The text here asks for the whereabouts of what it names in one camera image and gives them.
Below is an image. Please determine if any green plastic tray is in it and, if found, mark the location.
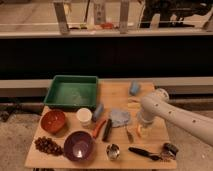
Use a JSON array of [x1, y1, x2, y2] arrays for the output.
[[44, 75, 98, 109]]

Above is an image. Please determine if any black marker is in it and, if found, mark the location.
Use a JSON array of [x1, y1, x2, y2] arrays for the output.
[[102, 119, 112, 142]]

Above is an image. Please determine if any orange bowl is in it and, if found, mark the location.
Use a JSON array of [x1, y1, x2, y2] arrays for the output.
[[41, 110, 66, 134]]

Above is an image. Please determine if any orange handled tool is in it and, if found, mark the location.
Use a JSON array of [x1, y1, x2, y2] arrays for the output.
[[92, 119, 106, 138]]

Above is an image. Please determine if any bunch of dark grapes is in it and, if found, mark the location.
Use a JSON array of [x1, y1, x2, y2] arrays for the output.
[[35, 137, 63, 156]]

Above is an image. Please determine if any beige wooden utensil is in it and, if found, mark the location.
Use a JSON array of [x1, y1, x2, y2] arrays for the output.
[[127, 97, 141, 109]]

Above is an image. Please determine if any purple bowl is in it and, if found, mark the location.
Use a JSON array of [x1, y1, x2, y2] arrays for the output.
[[63, 131, 94, 162]]

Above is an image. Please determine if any light blue cloth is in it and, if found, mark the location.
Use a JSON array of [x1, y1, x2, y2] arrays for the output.
[[110, 109, 131, 127]]

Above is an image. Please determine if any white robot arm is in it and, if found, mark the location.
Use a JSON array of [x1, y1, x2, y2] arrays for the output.
[[137, 88, 213, 147]]

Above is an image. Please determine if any small metal fork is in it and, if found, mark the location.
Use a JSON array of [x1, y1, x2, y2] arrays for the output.
[[125, 127, 134, 143]]

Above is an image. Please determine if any dark tape roll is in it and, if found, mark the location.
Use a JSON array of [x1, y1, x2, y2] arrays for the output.
[[163, 143, 179, 156]]

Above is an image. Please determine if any white plastic cup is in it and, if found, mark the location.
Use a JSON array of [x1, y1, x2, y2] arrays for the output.
[[76, 108, 92, 126]]

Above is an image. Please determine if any metal cup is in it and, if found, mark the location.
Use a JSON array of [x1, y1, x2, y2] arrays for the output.
[[106, 144, 120, 160]]

